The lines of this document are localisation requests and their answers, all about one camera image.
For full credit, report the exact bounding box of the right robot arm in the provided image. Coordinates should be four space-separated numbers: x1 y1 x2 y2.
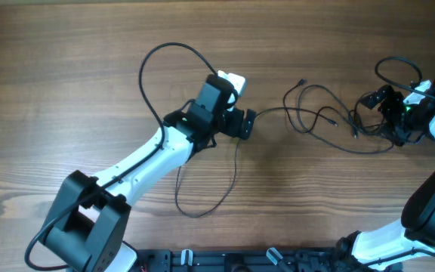
330 79 435 271

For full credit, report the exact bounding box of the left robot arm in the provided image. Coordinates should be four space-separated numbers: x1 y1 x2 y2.
37 71 256 271

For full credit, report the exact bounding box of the thick black USB-A cable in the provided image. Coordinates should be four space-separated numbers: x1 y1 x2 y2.
296 83 396 155

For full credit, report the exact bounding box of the thin black micro-USB cable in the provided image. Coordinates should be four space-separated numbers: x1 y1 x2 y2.
174 107 339 219

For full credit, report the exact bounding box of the black left camera cable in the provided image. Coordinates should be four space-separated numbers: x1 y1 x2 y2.
23 42 218 271

